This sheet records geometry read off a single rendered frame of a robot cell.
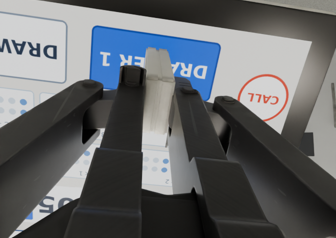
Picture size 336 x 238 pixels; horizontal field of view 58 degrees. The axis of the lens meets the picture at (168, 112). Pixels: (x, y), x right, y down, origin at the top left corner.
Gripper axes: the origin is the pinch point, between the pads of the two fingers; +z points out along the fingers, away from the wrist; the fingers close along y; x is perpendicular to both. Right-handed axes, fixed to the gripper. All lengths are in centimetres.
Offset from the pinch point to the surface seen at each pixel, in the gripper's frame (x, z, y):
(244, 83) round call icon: -0.5, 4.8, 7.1
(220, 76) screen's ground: -0.3, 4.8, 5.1
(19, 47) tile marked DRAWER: -0.1, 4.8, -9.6
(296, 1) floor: 6, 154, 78
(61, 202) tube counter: -13.7, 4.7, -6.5
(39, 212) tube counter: -15.0, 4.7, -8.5
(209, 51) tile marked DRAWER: 1.5, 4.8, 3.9
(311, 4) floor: 5, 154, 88
